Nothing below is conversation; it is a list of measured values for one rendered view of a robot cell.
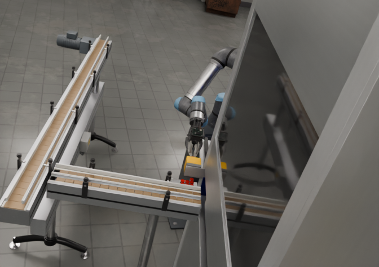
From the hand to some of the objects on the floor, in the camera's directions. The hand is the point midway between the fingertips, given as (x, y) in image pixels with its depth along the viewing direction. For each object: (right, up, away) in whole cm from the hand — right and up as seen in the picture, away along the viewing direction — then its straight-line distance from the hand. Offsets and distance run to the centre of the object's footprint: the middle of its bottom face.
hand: (192, 156), depth 195 cm
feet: (-90, -3, +150) cm, 174 cm away
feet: (-90, -64, +52) cm, 122 cm away
